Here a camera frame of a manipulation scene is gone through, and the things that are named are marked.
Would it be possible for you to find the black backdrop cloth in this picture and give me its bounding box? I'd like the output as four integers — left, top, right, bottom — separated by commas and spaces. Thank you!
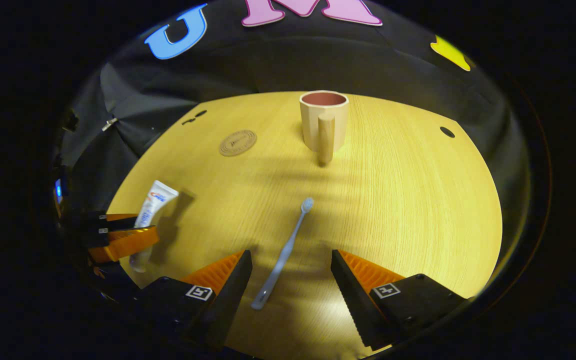
53, 0, 531, 271

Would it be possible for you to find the beige cup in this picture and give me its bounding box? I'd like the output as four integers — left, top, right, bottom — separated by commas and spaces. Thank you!
299, 90, 350, 167

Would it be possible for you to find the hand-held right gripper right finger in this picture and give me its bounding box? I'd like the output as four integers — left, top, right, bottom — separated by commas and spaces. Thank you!
330, 249, 471, 351

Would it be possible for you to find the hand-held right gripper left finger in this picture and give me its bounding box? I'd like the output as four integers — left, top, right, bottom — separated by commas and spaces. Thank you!
135, 250, 254, 351

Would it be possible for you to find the white toothpaste tube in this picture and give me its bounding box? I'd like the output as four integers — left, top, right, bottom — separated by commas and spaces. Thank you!
129, 180, 180, 273

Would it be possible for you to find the round wooden coaster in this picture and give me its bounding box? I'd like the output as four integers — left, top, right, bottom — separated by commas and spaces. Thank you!
219, 129, 258, 157

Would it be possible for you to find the pale blue toothbrush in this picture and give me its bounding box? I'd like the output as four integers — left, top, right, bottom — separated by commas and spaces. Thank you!
251, 197, 315, 311

